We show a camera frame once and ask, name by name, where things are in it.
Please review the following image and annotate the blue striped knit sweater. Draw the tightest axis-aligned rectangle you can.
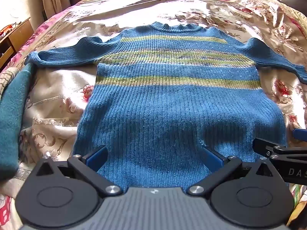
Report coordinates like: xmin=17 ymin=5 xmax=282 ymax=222
xmin=24 ymin=21 xmax=307 ymax=190

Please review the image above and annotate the pink floral sheet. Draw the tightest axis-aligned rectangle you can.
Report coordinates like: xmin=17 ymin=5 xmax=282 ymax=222
xmin=0 ymin=2 xmax=82 ymax=226

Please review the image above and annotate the beige floral satin bedspread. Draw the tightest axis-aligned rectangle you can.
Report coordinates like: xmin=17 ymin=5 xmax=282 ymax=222
xmin=0 ymin=0 xmax=307 ymax=226

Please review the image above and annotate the orange object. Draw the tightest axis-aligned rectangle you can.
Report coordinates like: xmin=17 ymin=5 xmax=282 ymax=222
xmin=0 ymin=24 xmax=15 ymax=36

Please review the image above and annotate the wooden cabinet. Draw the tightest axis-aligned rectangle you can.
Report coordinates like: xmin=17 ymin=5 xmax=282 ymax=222
xmin=0 ymin=17 xmax=34 ymax=71

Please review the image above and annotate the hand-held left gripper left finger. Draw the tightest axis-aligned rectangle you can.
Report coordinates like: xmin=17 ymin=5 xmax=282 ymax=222
xmin=35 ymin=145 xmax=123 ymax=197

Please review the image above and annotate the teal felt cloth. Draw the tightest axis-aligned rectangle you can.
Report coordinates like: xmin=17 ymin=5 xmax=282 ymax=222
xmin=0 ymin=62 xmax=37 ymax=180

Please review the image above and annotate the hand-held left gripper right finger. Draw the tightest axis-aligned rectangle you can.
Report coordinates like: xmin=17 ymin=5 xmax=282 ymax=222
xmin=186 ymin=146 xmax=276 ymax=196

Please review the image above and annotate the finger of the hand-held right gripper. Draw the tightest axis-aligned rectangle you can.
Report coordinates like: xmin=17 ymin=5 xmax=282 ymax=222
xmin=253 ymin=138 xmax=307 ymax=160
xmin=292 ymin=128 xmax=307 ymax=141

